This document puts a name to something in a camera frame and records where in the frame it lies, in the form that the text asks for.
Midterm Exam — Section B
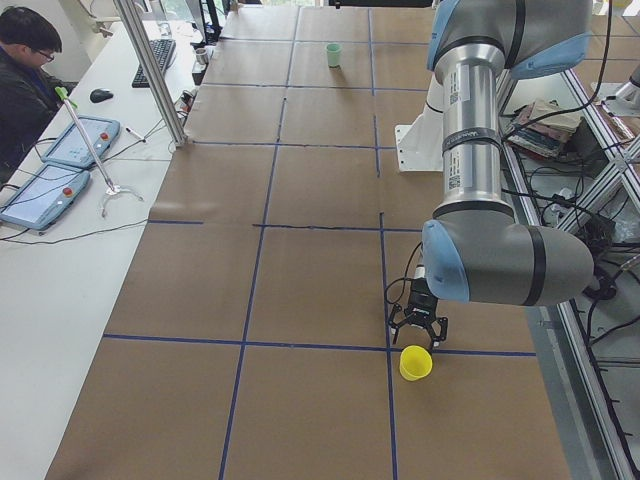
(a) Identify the reacher grabber tool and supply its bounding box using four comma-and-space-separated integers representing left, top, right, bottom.
54, 86, 145, 219

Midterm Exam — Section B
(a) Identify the teach pendant tablet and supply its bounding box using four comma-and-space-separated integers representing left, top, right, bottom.
41, 115, 121, 168
1, 163, 91, 233

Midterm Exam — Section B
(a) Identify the aluminium frame post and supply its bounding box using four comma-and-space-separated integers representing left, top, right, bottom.
114, 0, 187, 148

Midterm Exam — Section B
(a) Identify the black marker pen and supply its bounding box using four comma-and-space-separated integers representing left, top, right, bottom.
125, 126, 146, 143

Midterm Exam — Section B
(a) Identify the yellow plastic cup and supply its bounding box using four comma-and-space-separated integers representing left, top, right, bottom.
399, 345, 433, 381

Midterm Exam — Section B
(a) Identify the black computer mouse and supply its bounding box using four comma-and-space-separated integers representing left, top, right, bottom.
89, 88, 114, 104

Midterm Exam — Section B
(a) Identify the far teach pendant tablet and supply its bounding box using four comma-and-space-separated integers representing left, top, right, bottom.
41, 115, 121, 168

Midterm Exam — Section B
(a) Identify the stack of magazines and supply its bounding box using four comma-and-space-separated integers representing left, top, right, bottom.
506, 100, 582, 158

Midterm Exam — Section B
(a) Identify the small metal cup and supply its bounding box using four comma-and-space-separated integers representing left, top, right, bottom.
194, 48, 209, 65

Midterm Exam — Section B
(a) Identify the black keyboard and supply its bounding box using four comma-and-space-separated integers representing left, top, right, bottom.
131, 38, 178, 89

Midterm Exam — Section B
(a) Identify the near teach pendant tablet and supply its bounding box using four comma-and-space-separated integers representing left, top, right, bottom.
1, 163, 91, 233

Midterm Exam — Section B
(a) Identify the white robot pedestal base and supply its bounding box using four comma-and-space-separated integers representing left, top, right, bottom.
395, 76, 444, 172

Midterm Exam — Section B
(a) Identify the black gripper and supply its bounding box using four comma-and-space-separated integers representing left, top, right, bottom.
387, 278, 449, 351

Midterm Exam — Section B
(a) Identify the black braided camera cable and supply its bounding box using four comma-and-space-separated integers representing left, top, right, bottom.
383, 242, 426, 321

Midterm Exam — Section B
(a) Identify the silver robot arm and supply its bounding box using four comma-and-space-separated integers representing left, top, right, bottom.
388, 1, 594, 346

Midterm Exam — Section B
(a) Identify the green plastic cup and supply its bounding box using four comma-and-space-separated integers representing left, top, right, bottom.
325, 43, 342, 68

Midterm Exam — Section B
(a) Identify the seated person black jacket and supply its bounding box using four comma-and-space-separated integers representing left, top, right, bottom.
1, 6, 76, 181

